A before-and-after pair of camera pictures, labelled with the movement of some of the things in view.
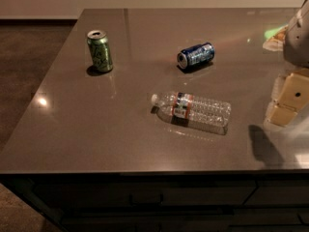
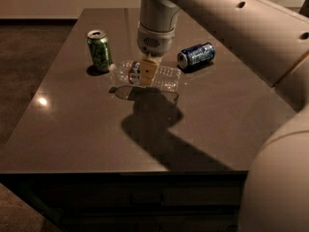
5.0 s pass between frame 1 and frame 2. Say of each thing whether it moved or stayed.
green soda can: stayed
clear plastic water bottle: moved
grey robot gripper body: moved
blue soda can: stayed
